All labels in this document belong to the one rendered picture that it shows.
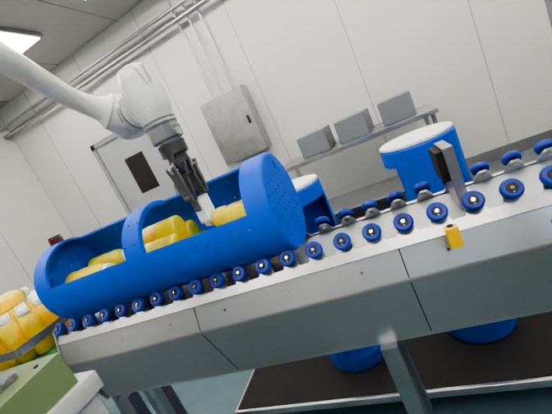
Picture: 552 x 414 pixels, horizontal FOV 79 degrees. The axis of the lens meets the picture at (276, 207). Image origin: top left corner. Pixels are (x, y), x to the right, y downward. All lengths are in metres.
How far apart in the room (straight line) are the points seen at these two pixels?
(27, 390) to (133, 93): 0.65
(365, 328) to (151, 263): 0.61
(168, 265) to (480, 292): 0.79
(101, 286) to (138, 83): 0.61
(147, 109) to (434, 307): 0.86
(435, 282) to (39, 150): 6.29
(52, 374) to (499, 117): 4.21
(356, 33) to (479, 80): 1.38
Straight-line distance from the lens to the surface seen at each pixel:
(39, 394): 0.77
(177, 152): 0.93
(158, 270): 1.02
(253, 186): 0.82
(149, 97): 0.93
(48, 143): 6.45
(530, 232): 0.87
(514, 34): 4.35
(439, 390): 1.57
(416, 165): 1.33
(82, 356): 1.42
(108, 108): 1.06
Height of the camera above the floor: 1.27
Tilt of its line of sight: 11 degrees down
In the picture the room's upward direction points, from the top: 25 degrees counter-clockwise
